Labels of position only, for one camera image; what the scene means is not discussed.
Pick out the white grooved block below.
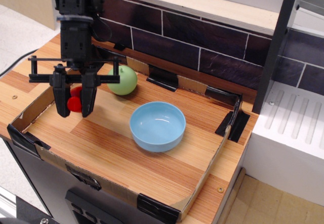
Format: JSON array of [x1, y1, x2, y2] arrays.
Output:
[[243, 82, 323, 205]]

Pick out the green toy apple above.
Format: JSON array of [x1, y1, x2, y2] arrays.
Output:
[[107, 65, 138, 95]]

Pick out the black vertical post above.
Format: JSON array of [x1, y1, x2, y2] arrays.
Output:
[[252, 0, 300, 114]]

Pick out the light blue bowl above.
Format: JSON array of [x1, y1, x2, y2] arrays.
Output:
[[129, 101, 186, 153]]

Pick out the cardboard fence with black tape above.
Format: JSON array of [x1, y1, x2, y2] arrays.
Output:
[[1, 49, 258, 223]]

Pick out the black floor cable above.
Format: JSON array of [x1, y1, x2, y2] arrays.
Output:
[[0, 48, 39, 77]]

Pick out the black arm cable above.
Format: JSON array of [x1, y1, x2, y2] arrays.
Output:
[[90, 13, 112, 42]]

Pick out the red hot sauce bottle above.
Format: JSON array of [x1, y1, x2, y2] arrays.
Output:
[[67, 86, 82, 113]]

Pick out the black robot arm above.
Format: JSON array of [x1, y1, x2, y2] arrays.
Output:
[[29, 0, 120, 118]]

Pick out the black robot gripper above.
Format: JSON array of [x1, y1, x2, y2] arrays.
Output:
[[28, 18, 120, 118]]

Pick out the light wooden shelf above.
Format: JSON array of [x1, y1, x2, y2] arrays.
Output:
[[140, 0, 279, 35]]

